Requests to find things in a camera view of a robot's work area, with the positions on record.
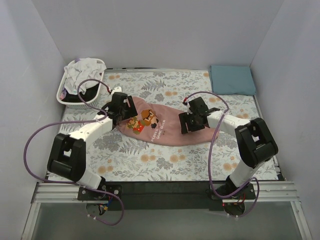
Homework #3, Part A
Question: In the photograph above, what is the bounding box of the pink printed t shirt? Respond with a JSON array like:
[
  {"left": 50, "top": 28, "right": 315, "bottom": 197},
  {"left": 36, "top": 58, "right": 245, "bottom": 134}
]
[{"left": 117, "top": 96, "right": 215, "bottom": 147}]

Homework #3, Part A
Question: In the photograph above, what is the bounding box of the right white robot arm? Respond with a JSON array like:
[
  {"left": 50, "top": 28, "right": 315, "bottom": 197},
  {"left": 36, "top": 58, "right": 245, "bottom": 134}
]
[{"left": 179, "top": 97, "right": 279, "bottom": 199}]

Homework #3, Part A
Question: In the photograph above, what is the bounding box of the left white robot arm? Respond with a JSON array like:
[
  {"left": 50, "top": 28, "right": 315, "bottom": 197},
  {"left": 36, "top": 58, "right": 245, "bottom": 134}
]
[{"left": 47, "top": 92, "right": 138, "bottom": 190}]

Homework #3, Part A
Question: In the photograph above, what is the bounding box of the white laundry basket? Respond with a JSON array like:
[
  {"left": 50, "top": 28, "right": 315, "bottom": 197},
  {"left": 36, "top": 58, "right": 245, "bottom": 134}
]
[{"left": 56, "top": 57, "right": 107, "bottom": 109}]

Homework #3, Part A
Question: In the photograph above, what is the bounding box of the black garment in basket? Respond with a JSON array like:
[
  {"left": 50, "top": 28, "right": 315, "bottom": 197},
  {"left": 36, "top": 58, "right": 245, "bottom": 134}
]
[{"left": 58, "top": 83, "right": 99, "bottom": 103}]

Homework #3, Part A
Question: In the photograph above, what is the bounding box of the floral table mat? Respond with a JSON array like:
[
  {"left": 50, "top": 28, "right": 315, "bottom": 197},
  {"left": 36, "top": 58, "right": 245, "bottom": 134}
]
[{"left": 46, "top": 69, "right": 279, "bottom": 182}]

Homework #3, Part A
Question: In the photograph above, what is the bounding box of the white crumpled garment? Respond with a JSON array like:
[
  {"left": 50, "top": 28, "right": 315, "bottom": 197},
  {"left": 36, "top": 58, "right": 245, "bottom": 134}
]
[{"left": 64, "top": 57, "right": 107, "bottom": 95}]

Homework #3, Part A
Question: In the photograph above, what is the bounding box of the folded teal t shirt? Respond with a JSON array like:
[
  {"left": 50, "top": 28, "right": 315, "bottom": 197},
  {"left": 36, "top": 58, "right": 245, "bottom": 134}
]
[{"left": 209, "top": 65, "right": 256, "bottom": 96}]

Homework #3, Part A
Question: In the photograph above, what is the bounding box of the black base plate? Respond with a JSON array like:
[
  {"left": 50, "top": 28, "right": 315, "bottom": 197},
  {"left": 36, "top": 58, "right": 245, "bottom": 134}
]
[{"left": 77, "top": 181, "right": 257, "bottom": 213}]

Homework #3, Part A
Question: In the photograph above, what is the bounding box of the aluminium frame rail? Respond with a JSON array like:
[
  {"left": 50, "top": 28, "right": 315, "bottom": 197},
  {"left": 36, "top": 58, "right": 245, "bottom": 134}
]
[{"left": 31, "top": 181, "right": 300, "bottom": 203}]

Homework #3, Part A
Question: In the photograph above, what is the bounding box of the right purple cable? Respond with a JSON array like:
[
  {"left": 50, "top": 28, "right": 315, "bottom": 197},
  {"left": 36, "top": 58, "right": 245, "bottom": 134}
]
[{"left": 184, "top": 91, "right": 262, "bottom": 219}]

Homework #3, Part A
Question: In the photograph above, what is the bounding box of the purple cable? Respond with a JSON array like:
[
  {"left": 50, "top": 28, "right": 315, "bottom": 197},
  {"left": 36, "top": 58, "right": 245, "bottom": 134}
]
[
  {"left": 184, "top": 91, "right": 262, "bottom": 219},
  {"left": 23, "top": 78, "right": 125, "bottom": 226}
]

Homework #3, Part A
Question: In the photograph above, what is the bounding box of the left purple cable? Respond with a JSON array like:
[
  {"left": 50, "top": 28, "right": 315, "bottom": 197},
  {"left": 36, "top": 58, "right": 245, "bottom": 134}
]
[{"left": 23, "top": 78, "right": 125, "bottom": 226}]

